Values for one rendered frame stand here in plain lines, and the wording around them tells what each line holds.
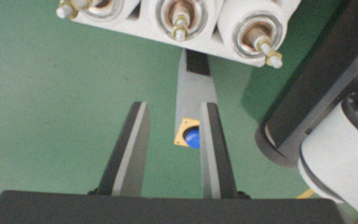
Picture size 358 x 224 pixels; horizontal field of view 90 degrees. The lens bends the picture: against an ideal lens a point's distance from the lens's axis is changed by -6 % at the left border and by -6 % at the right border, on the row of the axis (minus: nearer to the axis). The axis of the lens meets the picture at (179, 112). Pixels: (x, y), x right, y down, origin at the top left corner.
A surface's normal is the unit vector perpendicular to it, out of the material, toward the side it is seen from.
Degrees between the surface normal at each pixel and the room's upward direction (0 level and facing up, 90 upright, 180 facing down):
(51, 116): 0
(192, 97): 90
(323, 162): 73
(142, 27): 0
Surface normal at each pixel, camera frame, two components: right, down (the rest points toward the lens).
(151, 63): -0.03, 0.67
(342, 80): -0.72, 0.35
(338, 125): -0.97, -0.22
